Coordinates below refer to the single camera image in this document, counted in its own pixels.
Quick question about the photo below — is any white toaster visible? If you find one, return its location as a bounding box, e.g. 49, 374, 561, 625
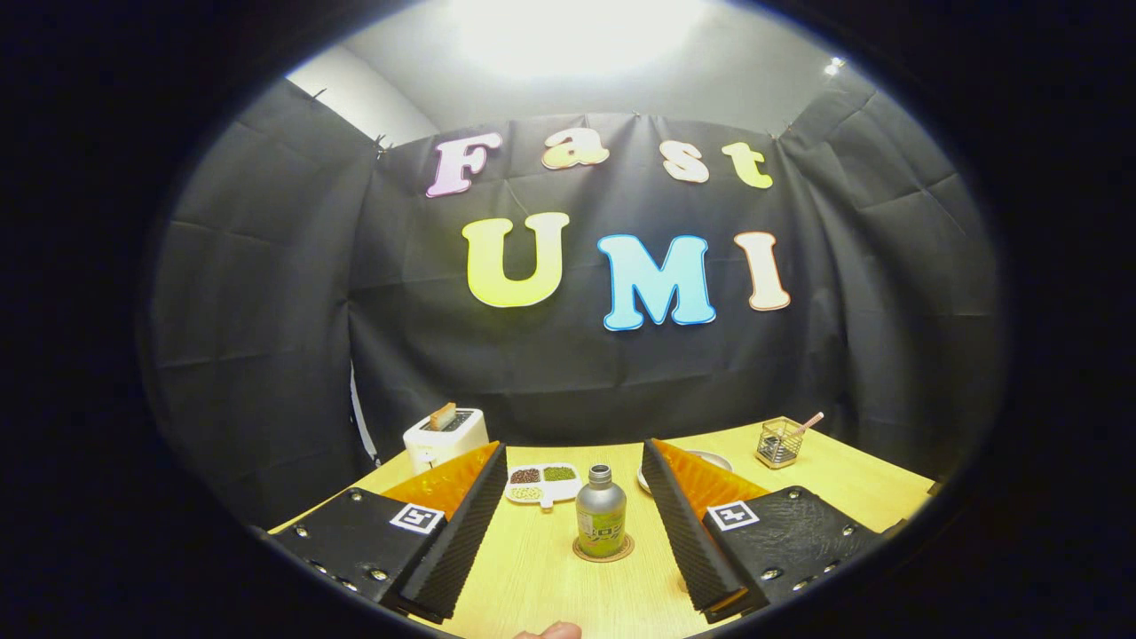
403, 407, 490, 476

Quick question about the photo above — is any wooden table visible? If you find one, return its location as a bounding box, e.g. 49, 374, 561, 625
266, 422, 937, 639

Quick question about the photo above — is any black backdrop cloth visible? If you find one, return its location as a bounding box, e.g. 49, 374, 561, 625
142, 67, 1008, 529

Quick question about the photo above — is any silver green juice bottle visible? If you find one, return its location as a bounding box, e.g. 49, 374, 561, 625
575, 463, 628, 559

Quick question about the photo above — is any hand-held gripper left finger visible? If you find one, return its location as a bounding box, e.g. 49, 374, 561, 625
266, 441, 509, 625

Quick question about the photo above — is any white round plate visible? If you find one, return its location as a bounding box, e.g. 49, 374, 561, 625
636, 450, 734, 494

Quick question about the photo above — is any round cork coaster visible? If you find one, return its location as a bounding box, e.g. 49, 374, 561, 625
572, 532, 636, 564

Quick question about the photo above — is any wire mesh holder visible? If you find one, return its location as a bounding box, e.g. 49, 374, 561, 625
755, 416, 806, 469

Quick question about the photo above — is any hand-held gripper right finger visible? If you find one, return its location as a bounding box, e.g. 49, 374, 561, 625
641, 438, 888, 625

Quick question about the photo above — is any white divided dish with beans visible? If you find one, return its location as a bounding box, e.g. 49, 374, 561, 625
504, 462, 582, 510

